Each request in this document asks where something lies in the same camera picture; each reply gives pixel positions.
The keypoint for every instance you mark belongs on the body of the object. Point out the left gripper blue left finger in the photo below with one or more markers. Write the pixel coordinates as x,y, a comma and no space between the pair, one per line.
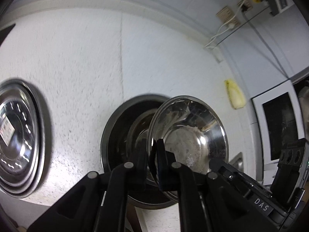
139,157

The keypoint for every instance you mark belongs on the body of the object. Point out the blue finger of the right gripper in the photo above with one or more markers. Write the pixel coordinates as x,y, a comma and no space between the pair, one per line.
217,164

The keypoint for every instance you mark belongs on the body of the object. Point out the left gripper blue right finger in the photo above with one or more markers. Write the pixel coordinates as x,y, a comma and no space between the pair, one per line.
167,170

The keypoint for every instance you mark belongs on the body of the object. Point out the large steel bowl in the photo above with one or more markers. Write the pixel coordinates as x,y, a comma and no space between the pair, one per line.
126,128

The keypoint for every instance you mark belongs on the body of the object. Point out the medium steel bowl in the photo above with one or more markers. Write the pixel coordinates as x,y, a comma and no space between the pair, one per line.
191,130

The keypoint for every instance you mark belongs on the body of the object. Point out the large steel plate with sticker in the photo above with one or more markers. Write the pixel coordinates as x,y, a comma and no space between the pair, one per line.
23,138

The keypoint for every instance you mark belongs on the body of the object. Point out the yellow napa cabbage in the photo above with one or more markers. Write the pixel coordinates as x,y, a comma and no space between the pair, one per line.
235,94

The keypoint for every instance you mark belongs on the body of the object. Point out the white built-in oven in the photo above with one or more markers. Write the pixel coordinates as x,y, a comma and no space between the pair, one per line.
280,121

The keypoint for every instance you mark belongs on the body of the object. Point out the beige lower wall socket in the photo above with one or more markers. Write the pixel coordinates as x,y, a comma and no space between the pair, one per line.
228,17

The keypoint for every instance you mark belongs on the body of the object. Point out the beige wall socket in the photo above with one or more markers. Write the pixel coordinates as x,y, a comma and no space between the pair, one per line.
228,17
245,6

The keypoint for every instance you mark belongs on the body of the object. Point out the beige upper wall socket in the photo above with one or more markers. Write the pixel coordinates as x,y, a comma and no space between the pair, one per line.
245,6

